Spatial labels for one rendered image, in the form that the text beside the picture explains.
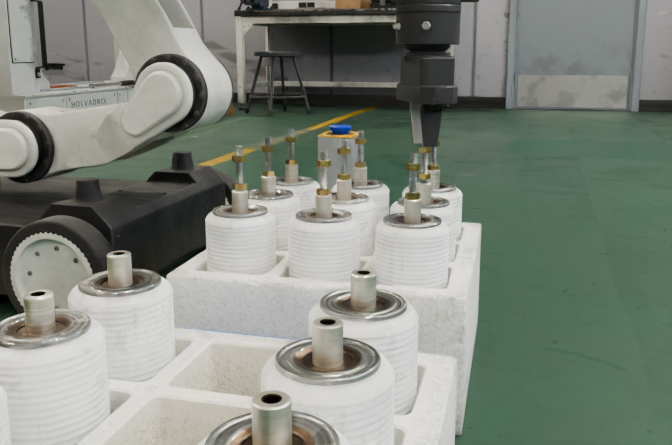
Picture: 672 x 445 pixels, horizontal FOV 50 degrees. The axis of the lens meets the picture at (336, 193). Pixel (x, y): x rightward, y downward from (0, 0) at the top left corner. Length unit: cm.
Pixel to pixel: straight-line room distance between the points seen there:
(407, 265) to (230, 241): 23
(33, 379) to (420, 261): 49
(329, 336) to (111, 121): 95
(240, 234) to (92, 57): 637
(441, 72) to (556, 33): 503
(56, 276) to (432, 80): 69
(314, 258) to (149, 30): 62
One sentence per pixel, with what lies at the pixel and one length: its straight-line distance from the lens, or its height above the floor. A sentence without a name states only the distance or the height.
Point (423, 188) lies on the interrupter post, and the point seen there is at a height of 27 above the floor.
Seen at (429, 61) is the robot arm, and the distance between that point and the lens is 98.
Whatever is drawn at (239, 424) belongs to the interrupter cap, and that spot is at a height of 25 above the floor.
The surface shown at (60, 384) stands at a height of 22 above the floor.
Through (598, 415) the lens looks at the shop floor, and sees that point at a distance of 104.
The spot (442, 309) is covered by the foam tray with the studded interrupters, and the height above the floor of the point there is 16.
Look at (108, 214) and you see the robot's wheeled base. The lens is 128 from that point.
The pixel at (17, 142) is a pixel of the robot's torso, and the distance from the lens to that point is 150.
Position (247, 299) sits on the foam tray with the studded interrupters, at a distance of 94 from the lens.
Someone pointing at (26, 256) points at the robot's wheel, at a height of 13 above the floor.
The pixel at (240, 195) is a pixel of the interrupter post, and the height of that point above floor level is 28.
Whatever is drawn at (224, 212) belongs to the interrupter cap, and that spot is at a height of 25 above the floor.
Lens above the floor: 47
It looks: 11 degrees down
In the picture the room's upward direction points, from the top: straight up
